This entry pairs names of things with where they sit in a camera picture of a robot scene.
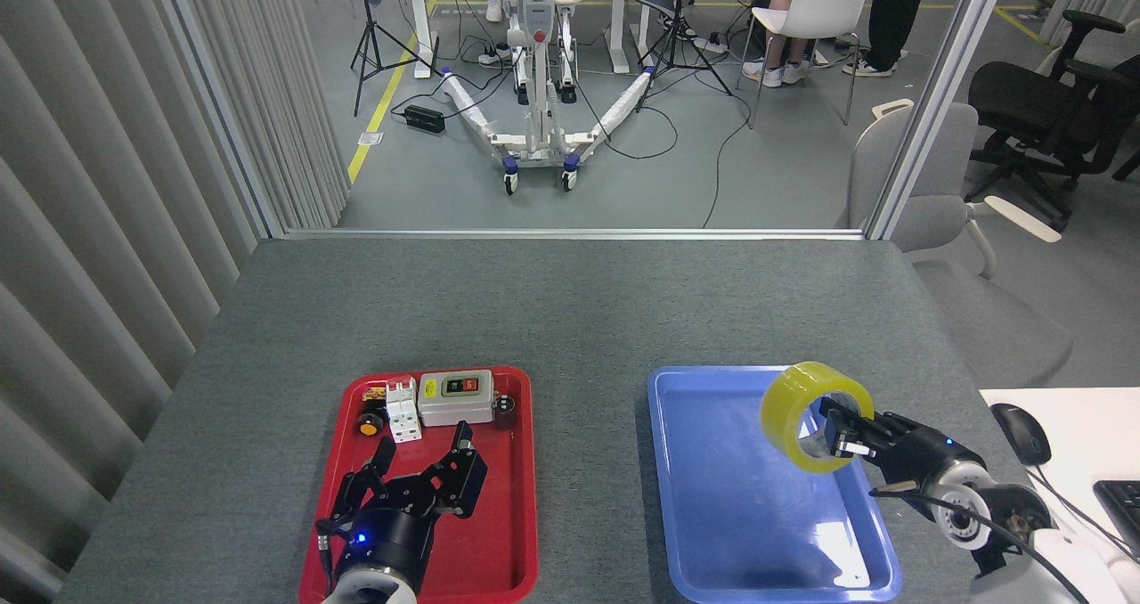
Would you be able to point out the grey office chair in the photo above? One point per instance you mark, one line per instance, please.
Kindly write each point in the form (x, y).
(980, 319)

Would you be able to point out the black knob switch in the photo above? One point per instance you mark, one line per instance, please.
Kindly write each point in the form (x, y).
(505, 412)

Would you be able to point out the white wheeled stand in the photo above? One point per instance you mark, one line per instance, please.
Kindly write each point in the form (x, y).
(539, 132)

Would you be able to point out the black keyboard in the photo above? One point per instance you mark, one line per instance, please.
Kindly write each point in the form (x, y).
(1122, 510)

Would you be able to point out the black power adapter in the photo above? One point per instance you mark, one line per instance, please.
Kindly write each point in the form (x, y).
(424, 119)

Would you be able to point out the white plastic chair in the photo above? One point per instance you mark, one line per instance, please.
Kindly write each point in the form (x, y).
(819, 3)

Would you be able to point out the white desk leg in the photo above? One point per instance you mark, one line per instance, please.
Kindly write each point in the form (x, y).
(616, 34)
(425, 34)

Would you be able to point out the red plastic tray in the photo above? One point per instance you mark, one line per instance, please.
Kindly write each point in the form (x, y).
(508, 497)

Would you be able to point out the yellow tape roll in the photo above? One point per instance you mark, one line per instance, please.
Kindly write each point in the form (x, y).
(784, 408)

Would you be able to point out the silver frame post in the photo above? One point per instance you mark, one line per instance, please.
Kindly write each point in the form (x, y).
(935, 96)

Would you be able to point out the small yellow black component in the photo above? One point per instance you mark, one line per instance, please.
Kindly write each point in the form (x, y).
(374, 395)

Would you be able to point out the black computer mouse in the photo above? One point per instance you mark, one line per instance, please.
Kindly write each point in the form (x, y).
(1021, 433)

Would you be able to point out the grey push button switch box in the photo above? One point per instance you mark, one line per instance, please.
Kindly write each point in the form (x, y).
(454, 401)

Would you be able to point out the white side table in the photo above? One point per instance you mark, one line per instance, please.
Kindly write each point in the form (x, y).
(1082, 426)

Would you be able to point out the white circuit breaker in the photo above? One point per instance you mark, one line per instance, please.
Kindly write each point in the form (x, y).
(403, 412)

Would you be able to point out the black office chair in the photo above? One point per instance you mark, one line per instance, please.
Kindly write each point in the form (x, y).
(1024, 105)

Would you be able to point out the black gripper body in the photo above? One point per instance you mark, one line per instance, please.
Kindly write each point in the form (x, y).
(392, 537)
(917, 452)

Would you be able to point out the black tripod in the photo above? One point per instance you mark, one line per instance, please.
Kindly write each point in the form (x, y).
(679, 34)
(367, 38)

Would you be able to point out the white paper floor label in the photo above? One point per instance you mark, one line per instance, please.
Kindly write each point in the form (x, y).
(370, 139)

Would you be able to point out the seated person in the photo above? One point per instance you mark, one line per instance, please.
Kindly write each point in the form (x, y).
(773, 61)

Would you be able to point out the blue plastic tray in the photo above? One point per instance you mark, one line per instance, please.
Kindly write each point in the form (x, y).
(730, 497)

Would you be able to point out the orange push button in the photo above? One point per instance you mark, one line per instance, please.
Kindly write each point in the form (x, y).
(370, 425)

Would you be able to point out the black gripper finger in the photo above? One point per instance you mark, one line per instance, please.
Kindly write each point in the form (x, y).
(454, 484)
(356, 493)
(855, 448)
(855, 421)

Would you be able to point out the standing person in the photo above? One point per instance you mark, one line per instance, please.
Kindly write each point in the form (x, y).
(891, 16)

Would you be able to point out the silver frame rail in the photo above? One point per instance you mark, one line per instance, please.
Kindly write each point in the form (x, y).
(570, 233)

